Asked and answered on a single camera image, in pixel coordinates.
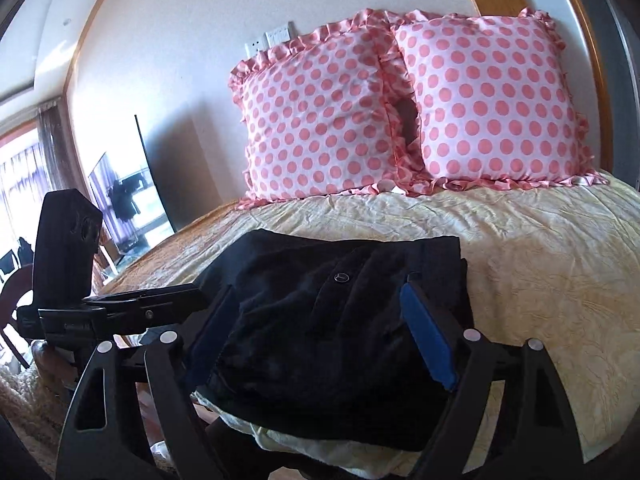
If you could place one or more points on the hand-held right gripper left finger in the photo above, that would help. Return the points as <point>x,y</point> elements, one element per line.
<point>212,330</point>

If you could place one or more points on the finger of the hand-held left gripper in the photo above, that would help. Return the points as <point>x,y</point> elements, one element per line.
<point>160,302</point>

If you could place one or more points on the pink polka dot ruffled pillow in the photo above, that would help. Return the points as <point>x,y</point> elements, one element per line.
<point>490,100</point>
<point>320,120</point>

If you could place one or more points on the black pants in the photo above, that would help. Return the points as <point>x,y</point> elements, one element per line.
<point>325,330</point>

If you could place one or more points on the black framed leaning mirror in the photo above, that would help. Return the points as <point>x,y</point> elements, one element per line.
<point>130,195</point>

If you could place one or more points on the brown curtain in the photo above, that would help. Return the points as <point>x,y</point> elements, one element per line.
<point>57,145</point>

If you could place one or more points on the white wall socket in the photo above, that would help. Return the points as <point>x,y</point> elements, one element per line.
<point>254,49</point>
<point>279,35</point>

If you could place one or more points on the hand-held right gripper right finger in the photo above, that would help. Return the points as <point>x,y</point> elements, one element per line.
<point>430,340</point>

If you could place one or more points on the dark wooden chair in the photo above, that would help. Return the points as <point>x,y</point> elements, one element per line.
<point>12,305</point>

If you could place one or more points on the cream fluffy blanket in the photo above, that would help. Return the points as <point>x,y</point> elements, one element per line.
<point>25,400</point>

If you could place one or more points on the bed with yellow patterned bedspread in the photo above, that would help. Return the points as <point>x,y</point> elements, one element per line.
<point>540,270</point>

